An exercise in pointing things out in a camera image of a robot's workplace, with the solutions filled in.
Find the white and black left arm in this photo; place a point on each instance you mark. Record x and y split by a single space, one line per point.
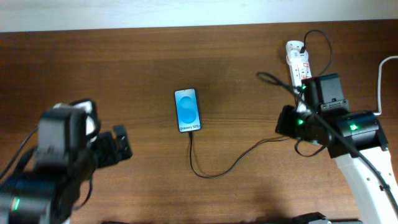
45 184

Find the blue Samsung Galaxy smartphone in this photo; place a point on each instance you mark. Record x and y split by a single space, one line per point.
188 115

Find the white power strip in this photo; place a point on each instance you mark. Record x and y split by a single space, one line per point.
298 72

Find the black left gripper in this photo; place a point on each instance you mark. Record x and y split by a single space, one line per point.
111 154

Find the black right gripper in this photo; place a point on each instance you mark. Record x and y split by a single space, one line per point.
283 126

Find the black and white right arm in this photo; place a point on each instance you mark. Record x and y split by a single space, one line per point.
354 140

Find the white USB wall charger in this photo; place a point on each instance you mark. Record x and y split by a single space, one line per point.
295 57

